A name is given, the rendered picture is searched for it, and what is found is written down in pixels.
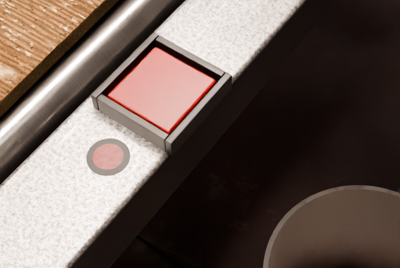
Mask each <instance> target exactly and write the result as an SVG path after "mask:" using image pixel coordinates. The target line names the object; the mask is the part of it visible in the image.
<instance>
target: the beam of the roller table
mask: <svg viewBox="0 0 400 268"><path fill-rule="evenodd" d="M336 1H337V0H185V1H184V2H183V3H182V4H181V5H180V6H179V7H178V8H177V9H176V10H175V11H174V12H173V13H172V14H171V15H170V16H169V17H168V18H167V19H166V20H165V21H164V22H163V23H162V24H161V25H160V26H159V27H158V28H157V29H156V30H155V31H154V33H156V34H158V35H159V36H162V37H164V38H165V39H167V40H169V41H170V42H172V43H175V44H176V45H178V46H180V47H182V48H183V49H185V50H187V51H189V52H191V53H193V54H194V55H196V56H198V57H200V58H202V59H203V60H205V61H207V62H209V63H211V64H212V65H214V66H216V67H218V68H220V69H222V70H224V71H225V72H226V73H229V74H231V75H232V88H231V90H230V91H229V92H228V93H227V94H226V96H225V97H224V98H223V99H222V100H221V101H220V102H219V103H218V105H217V106H216V107H215V108H214V109H213V110H212V112H210V113H209V115H208V116H207V117H206V118H205V120H204V121H203V122H202V123H201V124H200V125H199V126H198V127H197V128H196V130H195V131H194V132H193V133H192V134H191V135H190V137H188V139H187V140H186V141H185V142H184V143H183V145H182V146H181V147H180V148H179V149H178V150H177V151H176V152H175V154H174V155H170V154H168V153H167V152H165V151H163V150H162V149H160V148H159V147H157V146H155V145H154V144H152V143H150V142H149V141H147V140H146V139H144V138H142V137H141V136H139V135H137V134H136V133H135V132H132V131H131V130H129V129H128V128H126V127H124V126H123V125H121V124H120V123H118V122H116V121H115V120H113V119H112V118H110V117H108V116H107V115H105V114H104V113H102V112H100V111H99V110H97V109H96V108H94V107H93V102H92V98H91V95H90V96H89V97H88V98H87V99H86V100H85V101H84V102H83V103H82V104H81V105H80V106H79V107H78V108H77V109H76V110H75V111H74V112H73V113H71V114H70V115H69V116H68V117H67V118H66V119H65V120H64V121H63V122H62V123H61V124H60V125H59V126H58V127H57V128H56V129H55V130H54V131H53V132H52V133H51V134H50V135H49V136H48V137H47V138H46V139H45V140H44V141H43V142H42V143H41V144H40V145H39V146H38V147H37V148H36V149H35V150H34V151H33V152H32V153H31V154H30V155H29V156H28V157H27V158H26V159H25V160H24V161H23V162H22V163H21V164H20V165H19V166H18V167H17V168H16V169H15V170H14V171H13V172H12V173H11V174H10V175H9V176H8V177H7V178H6V179H5V180H4V181H3V182H2V183H1V184H0V268H110V267H111V265H112V264H113V263H114V262H115V261H116V259H118V257H119V256H120V255H121V253H122V252H123V251H124V250H125V249H126V248H127V247H128V246H129V244H130V243H131V242H132V241H133V240H134V239H135V237H136V236H137V235H138V234H139V232H140V231H141V230H142V229H143V228H144V227H145V225H146V224H147V223H148V222H149V221H150V220H151V219H152V217H153V216H154V215H155V213H156V212H157V211H158V210H159V209H160V208H161V207H162V205H163V204H164V203H165V202H166V201H167V200H168V199H169V197H170V196H171V195H172V193H173V192H174V191H175V190H176V189H177V188H178V187H179V185H180V184H181V183H182V182H183V181H184V180H185V179H186V177H187V176H188V175H189V173H190V172H191V171H192V170H193V169H194V168H195V167H196V165H197V164H198V163H199V162H200V161H201V160H202V158H203V157H204V156H205V155H206V153H207V152H208V151H209V150H210V149H211V148H212V147H213V145H214V144H215V143H216V142H217V141H218V140H219V139H220V137H221V136H222V135H223V133H224V132H225V131H226V130H227V129H228V128H229V127H230V125H231V124H232V123H233V122H234V121H235V120H236V118H237V117H238V116H239V115H240V113H241V112H242V111H243V110H244V109H245V108H246V106H247V105H248V104H249V103H250V102H251V101H252V100H253V98H254V97H255V96H256V95H257V93H258V92H259V91H260V90H261V89H262V88H263V86H264V85H265V84H266V83H267V82H268V81H269V80H270V78H271V77H272V76H273V74H274V73H275V72H276V71H277V70H278V69H279V68H280V66H281V65H282V64H283V63H284V62H285V61H286V60H287V58H288V57H289V56H290V55H291V53H293V51H294V50H295V49H296V48H297V46H298V45H299V44H300V43H301V42H302V41H303V40H304V38H305V37H306V36H307V34H309V32H310V31H311V30H312V29H313V28H314V26H315V25H316V24H317V23H318V22H319V21H320V20H321V18H322V17H323V16H324V15H325V13H326V12H327V11H328V10H329V9H330V8H331V6H332V5H333V4H334V3H335V2H336ZM107 138H113V139H118V140H120V141H122V142H124V143H125V144H126V145H127V146H128V148H129V151H130V161H129V163H128V165H127V166H126V168H125V169H124V170H122V171H121V172H119V173H117V174H115V175H111V176H101V175H99V174H96V173H94V172H93V171H91V169H90V168H89V167H88V165H87V162H86V156H87V153H88V150H89V148H90V147H91V146H92V145H93V144H94V143H96V142H98V141H100V140H102V139H107Z"/></svg>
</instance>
